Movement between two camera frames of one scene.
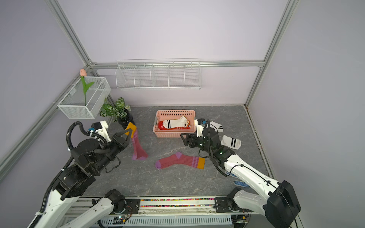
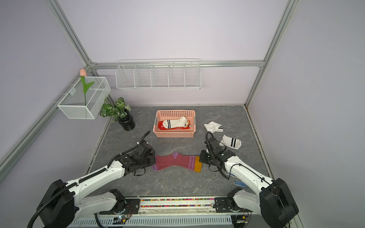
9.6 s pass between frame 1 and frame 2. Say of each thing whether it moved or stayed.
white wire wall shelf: stayed
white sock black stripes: stayed
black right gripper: moved
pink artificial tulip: stayed
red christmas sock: stayed
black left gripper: moved
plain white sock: stayed
